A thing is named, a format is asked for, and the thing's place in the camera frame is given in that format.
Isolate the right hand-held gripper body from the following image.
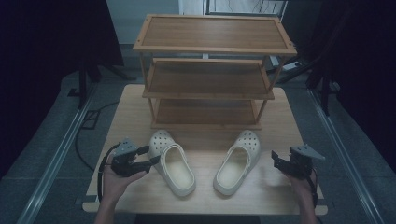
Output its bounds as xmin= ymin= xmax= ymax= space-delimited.
xmin=281 ymin=144 xmax=327 ymax=181

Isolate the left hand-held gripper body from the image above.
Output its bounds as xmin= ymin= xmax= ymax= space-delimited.
xmin=110 ymin=137 xmax=148 ymax=178

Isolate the cream clog shoe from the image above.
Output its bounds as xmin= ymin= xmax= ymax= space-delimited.
xmin=212 ymin=129 xmax=262 ymax=197
xmin=148 ymin=129 xmax=197 ymax=198

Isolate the wooden three-tier shoe rack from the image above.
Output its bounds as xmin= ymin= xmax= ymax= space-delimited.
xmin=132 ymin=13 xmax=299 ymax=132

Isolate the person's left hand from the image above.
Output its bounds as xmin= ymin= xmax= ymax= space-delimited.
xmin=101 ymin=154 xmax=149 ymax=203

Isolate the person's right hand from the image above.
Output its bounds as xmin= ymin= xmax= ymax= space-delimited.
xmin=281 ymin=170 xmax=318 ymax=208

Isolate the dark floor socket plate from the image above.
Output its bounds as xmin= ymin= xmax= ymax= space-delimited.
xmin=80 ymin=109 xmax=101 ymax=131

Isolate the black metal stand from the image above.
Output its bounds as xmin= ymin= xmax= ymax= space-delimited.
xmin=66 ymin=60 xmax=136 ymax=110
xmin=276 ymin=55 xmax=342 ymax=117

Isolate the white power strip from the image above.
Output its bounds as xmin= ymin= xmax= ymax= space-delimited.
xmin=269 ymin=55 xmax=303 ymax=73

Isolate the dark curtain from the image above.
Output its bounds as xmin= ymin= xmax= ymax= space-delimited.
xmin=306 ymin=0 xmax=396 ymax=174
xmin=0 ymin=0 xmax=125 ymax=180

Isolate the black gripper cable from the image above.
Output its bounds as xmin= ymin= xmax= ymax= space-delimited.
xmin=306 ymin=167 xmax=319 ymax=210
xmin=96 ymin=142 xmax=121 ymax=203

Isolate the aluminium floor rail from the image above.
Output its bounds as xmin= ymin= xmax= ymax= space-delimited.
xmin=16 ymin=88 xmax=96 ymax=224
xmin=307 ymin=88 xmax=391 ymax=224

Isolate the black floor cable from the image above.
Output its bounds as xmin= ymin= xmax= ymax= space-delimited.
xmin=74 ymin=101 xmax=120 ymax=173

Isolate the dark metal frame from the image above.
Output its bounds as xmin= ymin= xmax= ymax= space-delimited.
xmin=205 ymin=0 xmax=289 ymax=19

